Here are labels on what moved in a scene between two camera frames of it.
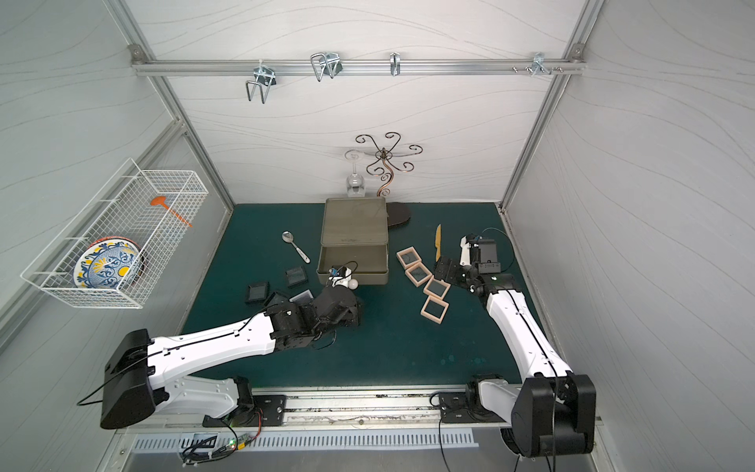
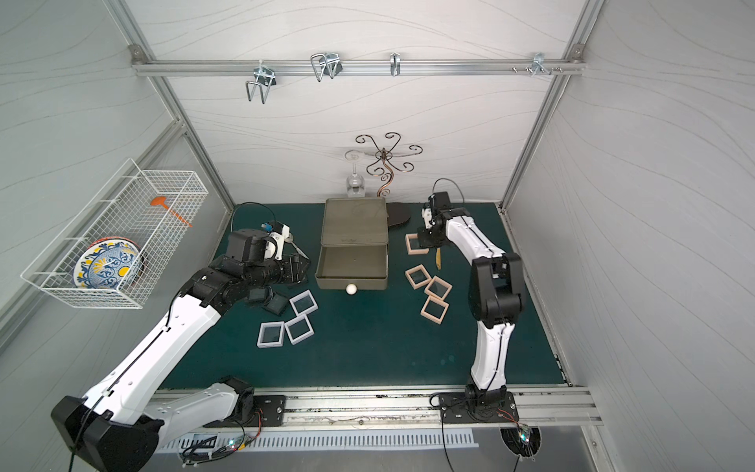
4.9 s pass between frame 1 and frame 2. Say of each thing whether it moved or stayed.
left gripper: moved
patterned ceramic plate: stayed
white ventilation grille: stayed
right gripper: moved
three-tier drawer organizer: stayed
